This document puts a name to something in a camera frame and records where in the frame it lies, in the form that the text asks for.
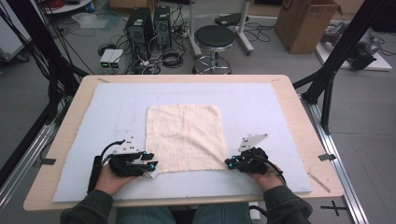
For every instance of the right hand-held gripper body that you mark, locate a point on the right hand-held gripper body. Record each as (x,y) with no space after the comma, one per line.
(253,161)

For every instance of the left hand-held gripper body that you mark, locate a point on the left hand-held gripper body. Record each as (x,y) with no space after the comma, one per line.
(124,166)

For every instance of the cream cloth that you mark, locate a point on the cream cloth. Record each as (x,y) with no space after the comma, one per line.
(186,137)

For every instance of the person's left hand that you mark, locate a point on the person's left hand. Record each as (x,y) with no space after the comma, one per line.
(110,182)

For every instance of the person's right hand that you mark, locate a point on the person's right hand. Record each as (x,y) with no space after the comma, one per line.
(269,180)

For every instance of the person's right leg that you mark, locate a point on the person's right leg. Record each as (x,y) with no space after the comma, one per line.
(221,214)

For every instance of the person's leg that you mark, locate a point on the person's leg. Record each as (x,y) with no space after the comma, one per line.
(221,214)
(146,216)

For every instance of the person's left leg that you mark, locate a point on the person's left leg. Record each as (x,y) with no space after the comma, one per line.
(146,216)

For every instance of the white foam mat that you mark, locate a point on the white foam mat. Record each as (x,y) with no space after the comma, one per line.
(109,109)

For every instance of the black tape piece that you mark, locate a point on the black tape piece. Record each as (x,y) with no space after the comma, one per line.
(327,157)
(46,161)

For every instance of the white power supply box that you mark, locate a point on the white power supply box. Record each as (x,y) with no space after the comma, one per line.
(117,59)
(106,59)

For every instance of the black round stool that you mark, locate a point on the black round stool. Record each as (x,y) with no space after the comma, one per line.
(214,36)

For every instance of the large black computer tower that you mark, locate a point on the large black computer tower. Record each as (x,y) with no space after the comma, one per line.
(138,31)

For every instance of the slim black computer tower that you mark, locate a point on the slim black computer tower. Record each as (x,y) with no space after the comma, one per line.
(162,26)

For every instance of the black flat device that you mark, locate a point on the black flat device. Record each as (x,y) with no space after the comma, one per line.
(230,19)

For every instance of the cardboard box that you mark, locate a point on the cardboard box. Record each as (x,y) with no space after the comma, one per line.
(306,26)

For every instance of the clear plastic sheet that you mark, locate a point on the clear plastic sheet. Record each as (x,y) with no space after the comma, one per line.
(90,21)

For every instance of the white board with robot parts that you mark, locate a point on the white board with robot parts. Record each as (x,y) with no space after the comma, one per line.
(378,63)

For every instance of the aluminium rail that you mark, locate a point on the aluminium rail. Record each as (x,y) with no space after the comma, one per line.
(25,161)
(339,165)

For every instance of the black metal frame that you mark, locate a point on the black metal frame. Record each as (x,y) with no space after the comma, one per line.
(342,46)

